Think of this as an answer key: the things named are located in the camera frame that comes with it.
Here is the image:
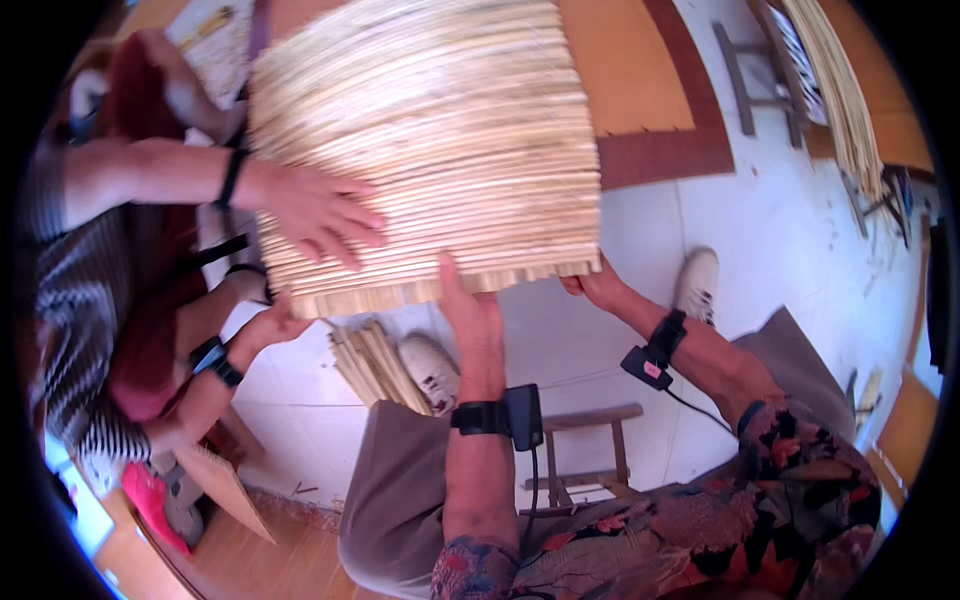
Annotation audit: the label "black wrist band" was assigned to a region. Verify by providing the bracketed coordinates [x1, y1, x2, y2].
[619, 308, 689, 393]
[450, 383, 546, 453]

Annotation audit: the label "grey wooden stool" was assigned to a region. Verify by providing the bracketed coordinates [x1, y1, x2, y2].
[711, 0, 813, 150]

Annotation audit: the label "person's body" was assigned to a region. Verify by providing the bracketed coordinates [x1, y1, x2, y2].
[429, 397, 888, 600]

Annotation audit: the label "person's right hand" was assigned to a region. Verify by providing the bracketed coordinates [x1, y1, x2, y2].
[558, 253, 640, 321]

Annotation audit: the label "black wrist band cable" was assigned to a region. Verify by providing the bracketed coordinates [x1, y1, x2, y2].
[663, 386, 738, 438]
[519, 448, 543, 558]

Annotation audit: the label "orange wooden panel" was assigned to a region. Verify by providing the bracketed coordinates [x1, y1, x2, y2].
[866, 371, 942, 511]

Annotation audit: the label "person's left hand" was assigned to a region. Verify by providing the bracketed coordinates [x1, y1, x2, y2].
[437, 251, 509, 406]

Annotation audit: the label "plain orange mat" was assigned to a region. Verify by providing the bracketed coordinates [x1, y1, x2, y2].
[804, 0, 936, 175]

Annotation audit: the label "orange mat with brown border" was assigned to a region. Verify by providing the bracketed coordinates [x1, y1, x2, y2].
[556, 0, 737, 192]

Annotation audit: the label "person's legs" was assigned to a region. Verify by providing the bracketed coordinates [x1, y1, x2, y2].
[336, 246, 858, 600]

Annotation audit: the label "pale woven sheet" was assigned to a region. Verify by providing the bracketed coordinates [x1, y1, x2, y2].
[163, 0, 258, 108]

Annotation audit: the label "bundle of long bamboo strips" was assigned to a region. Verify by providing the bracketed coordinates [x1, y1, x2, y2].
[780, 0, 888, 205]

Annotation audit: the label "heap of hand tools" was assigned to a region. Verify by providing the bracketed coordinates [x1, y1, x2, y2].
[840, 165, 918, 252]

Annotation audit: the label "bundle of bamboo sticks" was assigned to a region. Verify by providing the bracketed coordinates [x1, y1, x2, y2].
[327, 319, 434, 418]

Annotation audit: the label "low wooden stool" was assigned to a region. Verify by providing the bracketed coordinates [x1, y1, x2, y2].
[517, 403, 646, 519]

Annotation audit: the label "bamboo slat mat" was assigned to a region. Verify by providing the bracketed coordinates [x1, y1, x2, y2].
[246, 0, 605, 321]

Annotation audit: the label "brown wooden board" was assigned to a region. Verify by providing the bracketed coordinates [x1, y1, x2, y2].
[172, 442, 279, 546]

